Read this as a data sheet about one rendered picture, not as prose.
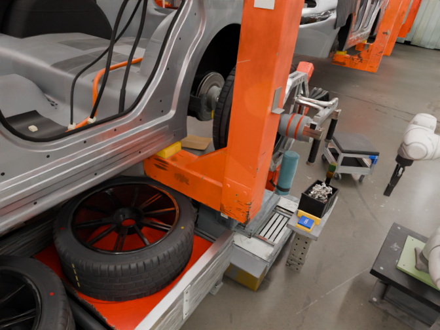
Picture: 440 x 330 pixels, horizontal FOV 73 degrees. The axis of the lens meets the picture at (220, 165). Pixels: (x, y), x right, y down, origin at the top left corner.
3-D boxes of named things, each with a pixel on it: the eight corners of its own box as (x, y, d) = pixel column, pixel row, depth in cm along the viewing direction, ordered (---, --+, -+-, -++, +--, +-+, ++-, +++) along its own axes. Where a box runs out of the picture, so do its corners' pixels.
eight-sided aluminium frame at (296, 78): (286, 145, 206) (305, 65, 177) (295, 148, 203) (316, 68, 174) (251, 180, 165) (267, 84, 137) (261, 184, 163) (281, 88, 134)
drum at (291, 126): (281, 128, 180) (285, 106, 173) (315, 139, 171) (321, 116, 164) (271, 135, 170) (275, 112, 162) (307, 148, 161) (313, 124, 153)
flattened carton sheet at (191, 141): (166, 130, 338) (166, 128, 336) (212, 139, 329) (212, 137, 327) (155, 141, 313) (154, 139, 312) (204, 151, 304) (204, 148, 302)
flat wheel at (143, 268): (110, 196, 191) (107, 165, 178) (208, 221, 179) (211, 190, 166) (29, 278, 136) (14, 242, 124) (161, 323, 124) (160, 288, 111)
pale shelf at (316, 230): (310, 189, 190) (311, 185, 189) (336, 200, 183) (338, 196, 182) (285, 226, 159) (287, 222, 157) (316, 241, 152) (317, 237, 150)
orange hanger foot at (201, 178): (162, 163, 183) (162, 110, 165) (235, 196, 161) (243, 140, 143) (143, 175, 171) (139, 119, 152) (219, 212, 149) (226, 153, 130)
